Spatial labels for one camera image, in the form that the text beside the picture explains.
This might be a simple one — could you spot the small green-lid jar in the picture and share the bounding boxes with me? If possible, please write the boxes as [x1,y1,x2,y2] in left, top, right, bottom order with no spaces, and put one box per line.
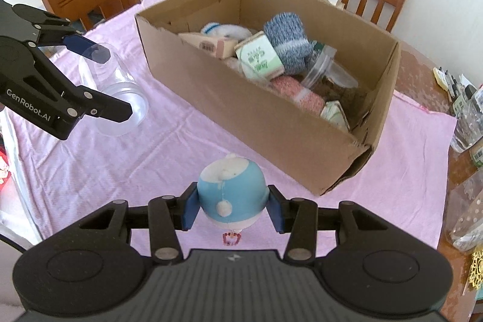
[468,139,483,169]

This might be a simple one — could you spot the white sock with blue stripe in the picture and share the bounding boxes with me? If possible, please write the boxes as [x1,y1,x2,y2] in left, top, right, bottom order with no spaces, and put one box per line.
[200,22,253,42]

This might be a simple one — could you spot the small dark-lid jar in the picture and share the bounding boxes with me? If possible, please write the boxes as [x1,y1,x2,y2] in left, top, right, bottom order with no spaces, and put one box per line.
[453,84,478,117]

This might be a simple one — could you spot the beige medicine box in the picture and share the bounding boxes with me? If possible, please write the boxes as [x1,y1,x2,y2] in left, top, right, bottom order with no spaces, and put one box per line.
[178,31,238,61]

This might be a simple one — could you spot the brown cardboard box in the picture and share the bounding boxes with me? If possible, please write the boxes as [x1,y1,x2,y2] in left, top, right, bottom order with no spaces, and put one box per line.
[135,0,401,197]

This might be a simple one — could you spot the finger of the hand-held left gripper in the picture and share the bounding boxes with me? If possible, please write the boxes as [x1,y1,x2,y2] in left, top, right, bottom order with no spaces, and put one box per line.
[11,4,108,63]
[59,85,134,123]

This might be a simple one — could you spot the pink tablecloth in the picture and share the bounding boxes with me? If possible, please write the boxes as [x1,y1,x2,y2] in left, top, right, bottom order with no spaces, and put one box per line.
[0,0,458,252]

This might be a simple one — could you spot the blue-grey knitted sock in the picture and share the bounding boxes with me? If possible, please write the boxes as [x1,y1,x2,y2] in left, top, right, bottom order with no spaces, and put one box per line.
[263,12,318,76]

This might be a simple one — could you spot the pink knitted sock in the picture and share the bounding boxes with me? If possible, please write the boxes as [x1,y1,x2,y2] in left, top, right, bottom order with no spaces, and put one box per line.
[270,76,327,116]

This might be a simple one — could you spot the blue and white plush toy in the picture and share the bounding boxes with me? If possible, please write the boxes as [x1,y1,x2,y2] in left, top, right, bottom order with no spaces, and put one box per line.
[197,153,270,246]

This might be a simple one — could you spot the clear plastic jar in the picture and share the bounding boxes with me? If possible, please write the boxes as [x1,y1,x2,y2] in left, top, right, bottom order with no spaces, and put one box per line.
[77,42,149,136]

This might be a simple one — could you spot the clear plastic bags pile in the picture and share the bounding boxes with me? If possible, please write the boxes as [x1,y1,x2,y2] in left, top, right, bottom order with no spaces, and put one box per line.
[445,169,483,253]

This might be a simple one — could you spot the green and white carton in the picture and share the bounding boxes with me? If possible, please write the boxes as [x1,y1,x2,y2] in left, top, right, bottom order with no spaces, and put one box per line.
[321,100,350,133]
[234,31,286,82]

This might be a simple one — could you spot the gold ornament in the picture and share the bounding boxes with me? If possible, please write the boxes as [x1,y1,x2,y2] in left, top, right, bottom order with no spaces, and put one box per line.
[470,246,483,292]

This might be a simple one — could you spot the clear jar with brown contents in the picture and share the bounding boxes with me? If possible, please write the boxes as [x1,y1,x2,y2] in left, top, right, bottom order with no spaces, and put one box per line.
[300,45,360,101]

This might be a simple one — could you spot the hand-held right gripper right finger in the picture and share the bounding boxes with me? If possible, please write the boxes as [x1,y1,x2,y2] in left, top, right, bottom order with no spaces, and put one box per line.
[266,184,389,265]

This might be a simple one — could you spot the pens and papers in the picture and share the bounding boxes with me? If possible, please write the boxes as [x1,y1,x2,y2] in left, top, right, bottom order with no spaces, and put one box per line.
[433,66,474,96]

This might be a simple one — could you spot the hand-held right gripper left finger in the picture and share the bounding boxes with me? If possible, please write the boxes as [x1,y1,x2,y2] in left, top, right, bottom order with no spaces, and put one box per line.
[77,182,199,265]

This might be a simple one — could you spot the red packet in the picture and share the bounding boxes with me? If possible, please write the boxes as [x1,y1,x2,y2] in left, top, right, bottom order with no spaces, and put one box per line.
[0,145,12,194]

